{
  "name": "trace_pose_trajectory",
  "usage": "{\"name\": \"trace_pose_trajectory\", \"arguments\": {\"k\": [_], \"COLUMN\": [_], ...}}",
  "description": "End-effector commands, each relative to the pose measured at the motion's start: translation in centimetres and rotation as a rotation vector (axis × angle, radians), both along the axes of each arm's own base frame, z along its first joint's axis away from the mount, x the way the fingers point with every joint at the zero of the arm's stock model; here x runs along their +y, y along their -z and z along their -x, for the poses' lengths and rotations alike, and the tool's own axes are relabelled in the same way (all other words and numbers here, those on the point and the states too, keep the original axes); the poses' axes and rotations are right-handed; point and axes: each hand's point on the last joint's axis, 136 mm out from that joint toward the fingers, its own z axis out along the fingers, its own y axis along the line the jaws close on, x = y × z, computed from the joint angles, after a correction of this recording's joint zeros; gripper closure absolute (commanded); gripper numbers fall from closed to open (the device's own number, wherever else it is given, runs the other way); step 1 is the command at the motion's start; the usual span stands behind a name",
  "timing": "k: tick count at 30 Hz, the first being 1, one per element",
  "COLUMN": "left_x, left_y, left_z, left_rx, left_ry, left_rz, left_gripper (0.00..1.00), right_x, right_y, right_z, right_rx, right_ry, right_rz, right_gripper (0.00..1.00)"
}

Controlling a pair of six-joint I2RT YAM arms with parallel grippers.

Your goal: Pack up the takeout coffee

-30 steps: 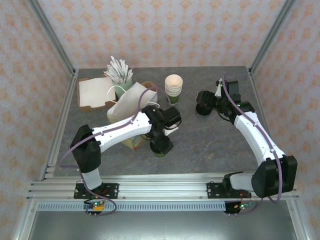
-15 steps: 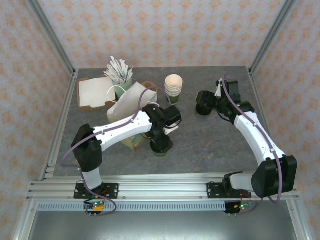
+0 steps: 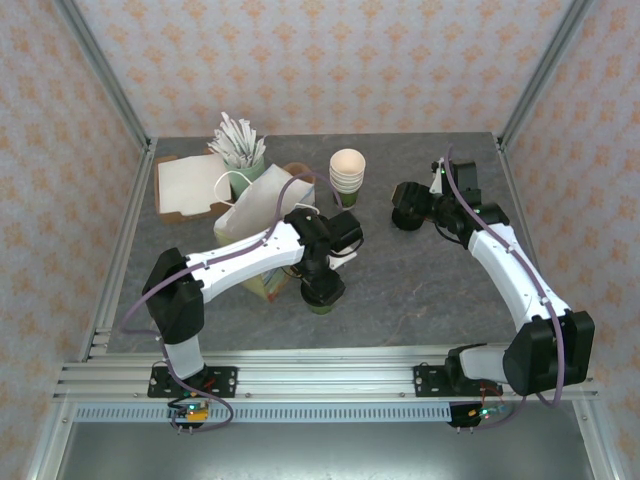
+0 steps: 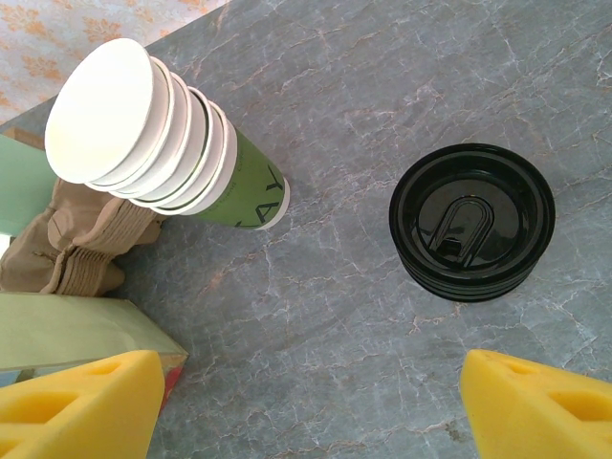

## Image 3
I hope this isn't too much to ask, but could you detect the small electronics board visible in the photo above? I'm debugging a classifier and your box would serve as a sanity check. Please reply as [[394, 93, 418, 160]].
[[168, 397, 211, 427], [462, 399, 511, 426]]

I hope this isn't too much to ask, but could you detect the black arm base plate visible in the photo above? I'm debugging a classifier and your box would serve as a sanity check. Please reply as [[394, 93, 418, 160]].
[[148, 366, 239, 400], [413, 363, 454, 400]]

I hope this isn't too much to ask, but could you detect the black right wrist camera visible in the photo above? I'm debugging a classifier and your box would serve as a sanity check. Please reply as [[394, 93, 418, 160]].
[[430, 158, 482, 206]]

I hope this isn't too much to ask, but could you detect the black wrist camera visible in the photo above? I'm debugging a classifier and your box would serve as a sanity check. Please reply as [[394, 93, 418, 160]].
[[430, 158, 482, 206], [327, 210, 364, 271]]

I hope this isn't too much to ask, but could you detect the grey slotted cable duct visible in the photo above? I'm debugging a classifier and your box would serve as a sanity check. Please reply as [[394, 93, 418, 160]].
[[74, 403, 454, 424]]

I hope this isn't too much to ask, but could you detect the stack of black plastic lids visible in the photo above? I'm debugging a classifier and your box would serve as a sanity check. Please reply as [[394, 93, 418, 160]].
[[393, 212, 426, 233]]

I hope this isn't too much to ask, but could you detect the grey metal panel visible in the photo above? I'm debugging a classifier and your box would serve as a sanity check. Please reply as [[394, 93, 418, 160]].
[[49, 420, 596, 480]]

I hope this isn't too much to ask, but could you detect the brown pulp cup carrier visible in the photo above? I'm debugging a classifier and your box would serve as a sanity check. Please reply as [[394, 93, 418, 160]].
[[282, 162, 316, 189]]

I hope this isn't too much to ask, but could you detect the aluminium frame post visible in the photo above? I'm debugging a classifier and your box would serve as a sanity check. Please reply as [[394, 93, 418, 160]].
[[53, 0, 152, 151], [499, 0, 597, 146], [27, 399, 77, 480], [572, 399, 617, 480]]

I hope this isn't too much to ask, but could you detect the mint green straw holder cup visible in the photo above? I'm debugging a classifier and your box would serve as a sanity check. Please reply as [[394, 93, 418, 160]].
[[222, 139, 267, 199]]

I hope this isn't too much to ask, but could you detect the brown cardboard napkin box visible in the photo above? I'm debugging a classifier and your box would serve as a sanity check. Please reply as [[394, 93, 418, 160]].
[[153, 153, 236, 227]]

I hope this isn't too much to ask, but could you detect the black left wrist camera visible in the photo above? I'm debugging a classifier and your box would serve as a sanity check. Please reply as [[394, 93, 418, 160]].
[[327, 210, 364, 271]]

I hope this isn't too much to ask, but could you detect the green floral paper bag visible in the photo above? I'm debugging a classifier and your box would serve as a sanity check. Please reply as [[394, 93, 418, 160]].
[[213, 162, 317, 305]]

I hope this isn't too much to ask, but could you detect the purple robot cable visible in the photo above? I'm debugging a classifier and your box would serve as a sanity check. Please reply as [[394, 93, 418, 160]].
[[121, 172, 346, 432], [446, 144, 569, 431]]

